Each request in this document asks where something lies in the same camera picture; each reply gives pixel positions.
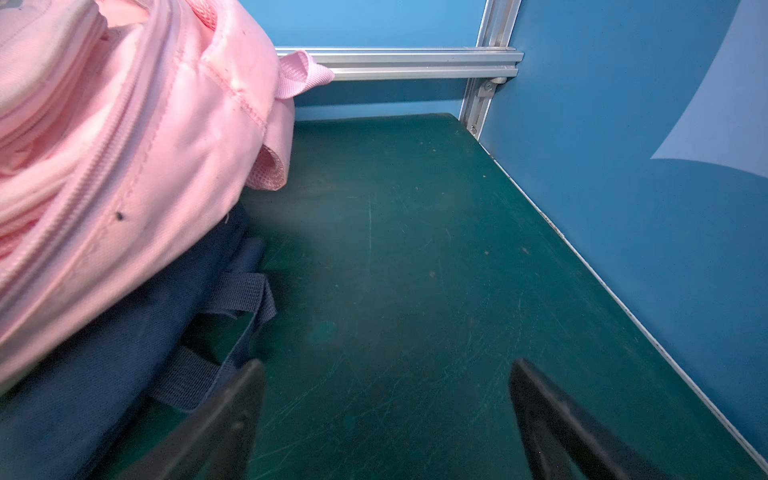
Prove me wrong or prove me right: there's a beige and navy backpack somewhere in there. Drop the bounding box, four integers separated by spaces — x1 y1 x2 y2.
1 206 275 479

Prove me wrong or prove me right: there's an aluminium right corner post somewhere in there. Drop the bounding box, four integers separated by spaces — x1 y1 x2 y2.
459 0 523 140

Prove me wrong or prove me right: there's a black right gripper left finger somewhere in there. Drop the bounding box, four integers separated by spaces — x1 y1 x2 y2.
121 359 266 479

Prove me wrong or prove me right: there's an aluminium back rail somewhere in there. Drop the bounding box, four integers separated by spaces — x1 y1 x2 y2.
274 46 524 82

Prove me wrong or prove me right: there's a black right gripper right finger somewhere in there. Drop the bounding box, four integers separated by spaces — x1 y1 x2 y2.
509 358 669 479

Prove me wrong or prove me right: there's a pink backpack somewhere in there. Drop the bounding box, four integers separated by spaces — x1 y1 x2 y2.
1 1 333 391

